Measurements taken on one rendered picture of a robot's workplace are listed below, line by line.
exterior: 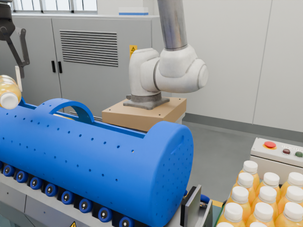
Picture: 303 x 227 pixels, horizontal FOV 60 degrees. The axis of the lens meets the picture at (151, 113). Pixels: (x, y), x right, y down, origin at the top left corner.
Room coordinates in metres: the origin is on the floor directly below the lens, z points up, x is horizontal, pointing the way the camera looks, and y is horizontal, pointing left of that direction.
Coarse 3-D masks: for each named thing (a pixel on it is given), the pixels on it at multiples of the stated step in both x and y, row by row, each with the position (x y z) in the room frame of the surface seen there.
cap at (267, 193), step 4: (260, 188) 0.55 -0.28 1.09; (264, 188) 0.55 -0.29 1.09; (268, 188) 0.55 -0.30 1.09; (272, 188) 0.55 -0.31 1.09; (260, 192) 0.54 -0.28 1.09; (264, 192) 0.53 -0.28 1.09; (268, 192) 0.53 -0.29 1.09; (272, 192) 0.53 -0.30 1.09; (276, 192) 0.54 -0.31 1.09; (260, 196) 0.54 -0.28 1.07; (264, 196) 0.53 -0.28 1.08; (268, 196) 0.52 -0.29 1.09; (272, 196) 0.52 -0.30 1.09; (268, 200) 0.52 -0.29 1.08; (272, 200) 0.52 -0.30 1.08
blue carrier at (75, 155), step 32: (0, 128) 0.77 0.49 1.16; (32, 128) 0.72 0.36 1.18; (64, 128) 0.68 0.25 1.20; (96, 128) 0.65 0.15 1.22; (160, 128) 0.61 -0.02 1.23; (0, 160) 0.81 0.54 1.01; (32, 160) 0.68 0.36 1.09; (64, 160) 0.62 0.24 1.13; (96, 160) 0.57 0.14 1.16; (128, 160) 0.54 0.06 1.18; (160, 160) 0.52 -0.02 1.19; (192, 160) 0.71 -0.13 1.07; (96, 192) 0.56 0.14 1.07; (128, 192) 0.51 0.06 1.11; (160, 192) 0.52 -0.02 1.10; (160, 224) 0.52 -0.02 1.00
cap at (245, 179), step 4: (240, 176) 0.60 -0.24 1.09; (244, 176) 0.60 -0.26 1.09; (248, 176) 0.60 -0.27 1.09; (252, 176) 0.60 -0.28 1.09; (240, 180) 0.59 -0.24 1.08; (244, 180) 0.59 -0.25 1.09; (248, 180) 0.58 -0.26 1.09; (252, 180) 0.59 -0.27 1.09; (244, 184) 0.59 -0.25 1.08; (248, 184) 0.58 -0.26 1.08
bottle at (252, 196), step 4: (236, 184) 0.61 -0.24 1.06; (240, 184) 0.59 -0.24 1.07; (252, 184) 0.59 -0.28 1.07; (232, 188) 0.61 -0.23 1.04; (248, 188) 0.59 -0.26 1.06; (252, 188) 0.59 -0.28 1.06; (248, 192) 0.58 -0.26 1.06; (252, 192) 0.58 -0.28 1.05; (248, 196) 0.57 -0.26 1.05; (252, 196) 0.58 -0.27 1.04; (248, 200) 0.57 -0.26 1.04; (252, 200) 0.57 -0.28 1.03
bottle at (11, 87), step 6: (0, 78) 0.73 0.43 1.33; (6, 78) 0.73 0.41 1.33; (12, 78) 0.77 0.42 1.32; (0, 84) 0.66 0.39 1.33; (6, 84) 0.66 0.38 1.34; (12, 84) 0.68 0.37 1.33; (0, 90) 0.64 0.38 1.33; (6, 90) 0.64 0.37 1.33; (12, 90) 0.65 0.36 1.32; (18, 90) 0.67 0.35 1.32; (0, 96) 0.62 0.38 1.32; (18, 96) 0.65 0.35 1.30; (18, 102) 0.65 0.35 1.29
